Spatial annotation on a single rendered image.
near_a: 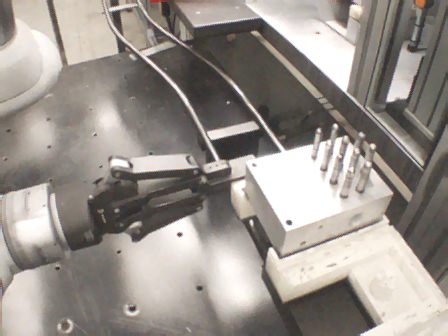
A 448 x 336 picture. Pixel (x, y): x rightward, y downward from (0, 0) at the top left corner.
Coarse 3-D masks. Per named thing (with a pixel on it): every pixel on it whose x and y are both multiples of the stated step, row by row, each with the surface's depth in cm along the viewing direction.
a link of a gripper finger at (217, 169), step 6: (192, 156) 43; (192, 162) 42; (198, 162) 44; (216, 162) 45; (222, 162) 45; (228, 162) 45; (204, 168) 44; (210, 168) 44; (216, 168) 44; (222, 168) 44; (228, 168) 44; (204, 174) 43; (210, 174) 44; (216, 174) 44; (222, 174) 45; (228, 174) 45
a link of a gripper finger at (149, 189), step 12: (156, 180) 43; (168, 180) 43; (180, 180) 43; (192, 180) 43; (204, 180) 43; (144, 192) 41; (156, 192) 42; (168, 192) 43; (120, 204) 40; (132, 204) 41; (144, 204) 42
